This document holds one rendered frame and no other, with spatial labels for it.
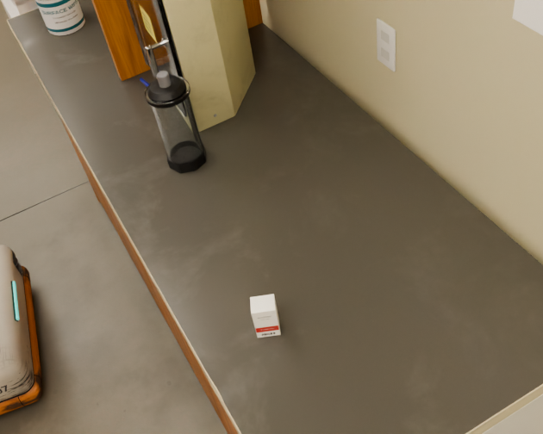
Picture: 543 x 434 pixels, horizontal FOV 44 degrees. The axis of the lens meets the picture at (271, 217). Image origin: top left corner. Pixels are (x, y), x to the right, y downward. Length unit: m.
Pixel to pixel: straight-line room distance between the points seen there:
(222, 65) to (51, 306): 1.44
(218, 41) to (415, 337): 0.87
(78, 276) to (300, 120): 1.41
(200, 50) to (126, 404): 1.31
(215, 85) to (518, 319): 0.94
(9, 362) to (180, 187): 0.98
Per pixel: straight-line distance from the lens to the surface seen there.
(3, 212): 3.35
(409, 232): 1.52
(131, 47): 2.09
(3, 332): 2.49
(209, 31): 1.71
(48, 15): 2.43
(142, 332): 2.63
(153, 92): 1.61
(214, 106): 1.82
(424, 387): 1.30
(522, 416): 1.39
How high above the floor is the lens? 2.08
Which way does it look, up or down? 46 degrees down
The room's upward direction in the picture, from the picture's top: 11 degrees counter-clockwise
